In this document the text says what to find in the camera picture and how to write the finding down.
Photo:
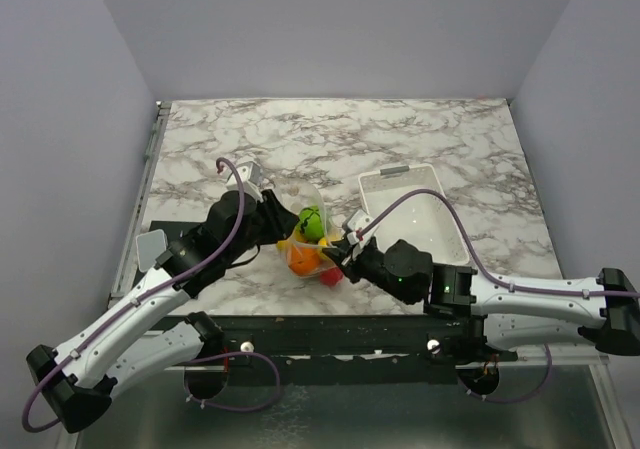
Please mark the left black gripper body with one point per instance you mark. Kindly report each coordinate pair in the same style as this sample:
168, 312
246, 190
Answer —
260, 234

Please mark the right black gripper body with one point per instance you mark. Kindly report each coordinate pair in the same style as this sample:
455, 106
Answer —
369, 263

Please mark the red toy apple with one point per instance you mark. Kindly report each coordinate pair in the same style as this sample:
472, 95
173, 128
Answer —
331, 277

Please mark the green striped toy watermelon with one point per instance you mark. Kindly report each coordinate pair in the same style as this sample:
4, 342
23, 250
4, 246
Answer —
310, 224

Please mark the clear dotted zip bag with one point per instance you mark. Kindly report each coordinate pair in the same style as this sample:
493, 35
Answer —
296, 194

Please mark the orange toy fruit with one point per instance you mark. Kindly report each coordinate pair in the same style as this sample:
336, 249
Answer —
303, 260

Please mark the white perforated basket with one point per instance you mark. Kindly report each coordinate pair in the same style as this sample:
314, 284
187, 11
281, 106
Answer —
423, 220

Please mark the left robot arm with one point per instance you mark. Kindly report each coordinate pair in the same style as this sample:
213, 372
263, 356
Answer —
81, 377

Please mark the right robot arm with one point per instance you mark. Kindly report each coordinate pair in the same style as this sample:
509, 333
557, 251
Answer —
602, 311

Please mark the grey rectangular box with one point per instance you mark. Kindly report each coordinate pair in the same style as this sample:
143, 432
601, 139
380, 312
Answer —
149, 246

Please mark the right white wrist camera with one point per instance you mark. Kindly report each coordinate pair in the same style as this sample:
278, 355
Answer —
358, 228

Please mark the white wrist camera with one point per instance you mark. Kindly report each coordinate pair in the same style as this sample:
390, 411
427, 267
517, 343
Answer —
358, 228
251, 175

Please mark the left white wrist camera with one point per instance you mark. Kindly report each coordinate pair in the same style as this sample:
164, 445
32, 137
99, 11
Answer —
251, 175

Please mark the black metal base rail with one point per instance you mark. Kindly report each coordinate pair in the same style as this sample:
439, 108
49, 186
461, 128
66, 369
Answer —
348, 350

